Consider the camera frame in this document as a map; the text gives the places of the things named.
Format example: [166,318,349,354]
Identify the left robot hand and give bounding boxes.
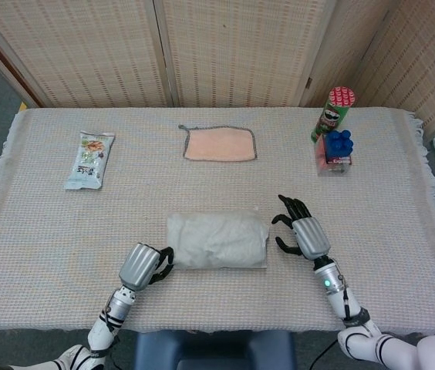
[118,242,175,291]

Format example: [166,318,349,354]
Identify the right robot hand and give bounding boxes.
[271,193,332,261]

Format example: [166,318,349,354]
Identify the clear plastic bag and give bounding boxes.
[166,205,271,271]

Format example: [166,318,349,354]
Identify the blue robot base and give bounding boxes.
[133,330,296,370]

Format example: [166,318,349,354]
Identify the white towel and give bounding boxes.
[167,210,271,269]

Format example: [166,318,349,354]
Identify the blue-capped bottle pack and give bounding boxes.
[315,129,356,178]

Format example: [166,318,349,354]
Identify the woven tablecloth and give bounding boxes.
[0,106,435,335]

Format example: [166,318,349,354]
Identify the snack packet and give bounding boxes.
[63,129,116,191]

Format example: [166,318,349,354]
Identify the green Pringles can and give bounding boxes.
[310,85,358,143]

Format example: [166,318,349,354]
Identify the orange towel with grey trim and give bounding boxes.
[177,123,258,163]

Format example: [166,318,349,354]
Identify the folding bamboo screen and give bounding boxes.
[0,0,435,133]

